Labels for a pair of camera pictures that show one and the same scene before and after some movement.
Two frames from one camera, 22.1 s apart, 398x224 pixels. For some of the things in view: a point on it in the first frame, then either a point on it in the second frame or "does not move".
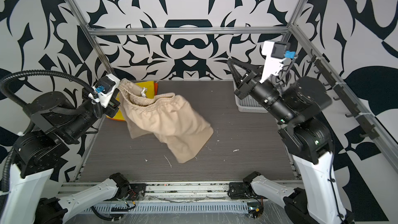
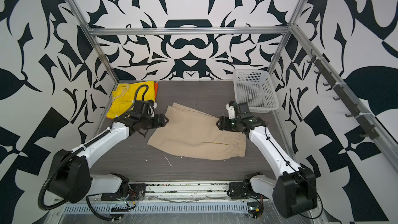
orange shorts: (156, 88) does not move
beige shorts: (170, 118) to (192, 134)
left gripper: (110, 109) to (161, 123)
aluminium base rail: (170, 192) does not move
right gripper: (252, 80) to (225, 123)
